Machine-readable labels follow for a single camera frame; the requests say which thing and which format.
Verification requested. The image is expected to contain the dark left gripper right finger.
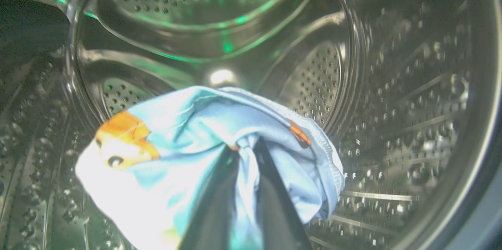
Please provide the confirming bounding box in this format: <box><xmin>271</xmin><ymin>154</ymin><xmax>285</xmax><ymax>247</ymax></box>
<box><xmin>252</xmin><ymin>138</ymin><xmax>313</xmax><ymax>250</ymax></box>

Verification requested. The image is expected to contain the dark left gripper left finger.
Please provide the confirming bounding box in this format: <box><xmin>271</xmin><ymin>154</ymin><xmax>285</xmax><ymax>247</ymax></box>
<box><xmin>178</xmin><ymin>147</ymin><xmax>241</xmax><ymax>250</ymax></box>

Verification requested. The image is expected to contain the blue fox print garment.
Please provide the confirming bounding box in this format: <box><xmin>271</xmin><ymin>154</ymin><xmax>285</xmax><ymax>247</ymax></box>
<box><xmin>75</xmin><ymin>85</ymin><xmax>346</xmax><ymax>250</ymax></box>

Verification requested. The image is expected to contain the steel perforated washer drum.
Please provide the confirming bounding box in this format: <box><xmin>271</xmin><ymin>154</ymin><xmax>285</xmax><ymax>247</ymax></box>
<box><xmin>0</xmin><ymin>0</ymin><xmax>502</xmax><ymax>250</ymax></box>

